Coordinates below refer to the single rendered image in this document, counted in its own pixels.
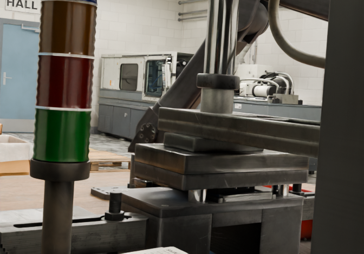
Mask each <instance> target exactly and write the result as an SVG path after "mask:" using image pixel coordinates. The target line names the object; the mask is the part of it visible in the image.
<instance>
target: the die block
mask: <svg viewBox="0 0 364 254"><path fill-rule="evenodd" d="M302 210H303V206H302V205H301V206H289V207H277V208H270V209H259V210H247V211H235V212H223V213H212V214H200V215H193V216H181V217H169V218H158V217H156V216H154V215H151V214H149V213H147V212H144V211H142V210H139V209H136V208H135V207H132V206H129V205H127V204H125V203H122V202H121V211H124V212H131V213H138V214H142V215H144V216H147V217H148V218H149V227H148V239H147V242H146V245H145V248H141V249H133V250H124V251H118V254H122V253H129V252H135V251H141V250H148V249H154V248H161V247H163V248H166V247H175V248H177V249H179V250H181V251H184V252H186V253H188V254H210V251H212V252H213V253H215V254H299V252H300V239H301V224H302Z"/></svg>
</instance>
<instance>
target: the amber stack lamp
mask: <svg viewBox="0 0 364 254"><path fill-rule="evenodd" d="M40 4H41V8H40V19H39V20H40V26H39V31H40V33H39V35H38V37H39V42H38V52H37V53H40V54H48V55H60V56H74V57H95V55H94V51H95V41H96V39H95V35H96V29H95V28H96V25H97V23H96V18H97V13H96V11H97V9H98V8H97V6H94V5H91V4H86V3H79V2H70V1H41V2H40Z"/></svg>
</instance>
